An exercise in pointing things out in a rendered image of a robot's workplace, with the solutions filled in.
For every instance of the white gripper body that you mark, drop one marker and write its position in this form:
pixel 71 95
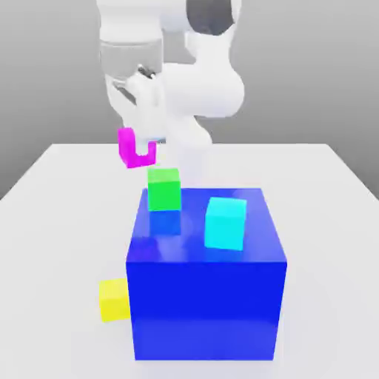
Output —
pixel 145 112

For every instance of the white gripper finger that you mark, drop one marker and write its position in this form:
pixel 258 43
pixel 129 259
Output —
pixel 141 146

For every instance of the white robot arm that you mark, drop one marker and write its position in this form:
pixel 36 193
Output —
pixel 204 88

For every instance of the small green cube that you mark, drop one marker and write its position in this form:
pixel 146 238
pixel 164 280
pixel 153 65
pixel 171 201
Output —
pixel 164 192

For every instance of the small cyan cube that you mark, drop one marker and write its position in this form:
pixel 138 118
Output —
pixel 225 225

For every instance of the small yellow cube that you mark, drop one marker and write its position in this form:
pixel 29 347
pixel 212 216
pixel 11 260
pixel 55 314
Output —
pixel 114 300

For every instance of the large blue box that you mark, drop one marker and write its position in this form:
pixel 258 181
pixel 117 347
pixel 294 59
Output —
pixel 207 302

